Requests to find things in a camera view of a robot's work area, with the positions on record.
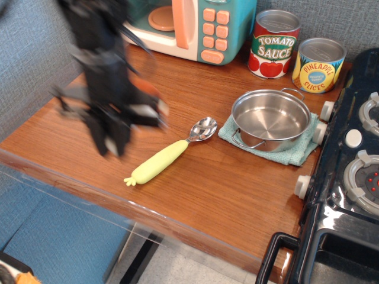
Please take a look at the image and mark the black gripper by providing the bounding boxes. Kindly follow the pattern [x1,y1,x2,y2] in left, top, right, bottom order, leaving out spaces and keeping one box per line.
[52,49,169,159]

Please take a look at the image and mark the plush brown white mushroom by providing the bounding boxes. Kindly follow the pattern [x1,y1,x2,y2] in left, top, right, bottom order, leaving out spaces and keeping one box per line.
[103,76,170,157]

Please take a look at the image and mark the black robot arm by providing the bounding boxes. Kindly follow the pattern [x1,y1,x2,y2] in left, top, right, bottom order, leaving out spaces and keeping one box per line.
[53,1,168,157]

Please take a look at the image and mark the teal toy microwave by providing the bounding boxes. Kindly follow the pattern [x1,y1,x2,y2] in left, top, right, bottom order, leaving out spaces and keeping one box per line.
[124,0,257,66]

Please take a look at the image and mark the small steel pot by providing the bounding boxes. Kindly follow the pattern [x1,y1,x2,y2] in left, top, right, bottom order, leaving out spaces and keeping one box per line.
[231,88,311,152]

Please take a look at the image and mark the orange plush object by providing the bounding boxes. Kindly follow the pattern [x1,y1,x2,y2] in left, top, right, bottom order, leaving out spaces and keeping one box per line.
[15,272,41,284]

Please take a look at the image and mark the light teal cloth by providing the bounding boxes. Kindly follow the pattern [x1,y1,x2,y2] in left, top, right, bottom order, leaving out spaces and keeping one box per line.
[218,113,324,166]

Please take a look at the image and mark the tomato sauce can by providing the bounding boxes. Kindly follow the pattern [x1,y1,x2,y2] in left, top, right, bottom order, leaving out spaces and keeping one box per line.
[248,9,301,79]

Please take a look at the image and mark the pineapple slices can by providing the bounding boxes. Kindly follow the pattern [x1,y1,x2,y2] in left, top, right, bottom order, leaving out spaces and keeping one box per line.
[292,38,346,93]

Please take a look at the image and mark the black toy stove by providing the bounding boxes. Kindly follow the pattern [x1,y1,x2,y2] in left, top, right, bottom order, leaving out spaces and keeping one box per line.
[256,48,378,283]

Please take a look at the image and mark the spoon with green handle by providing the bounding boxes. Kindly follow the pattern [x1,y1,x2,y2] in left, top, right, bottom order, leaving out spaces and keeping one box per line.
[123,117,217,186]

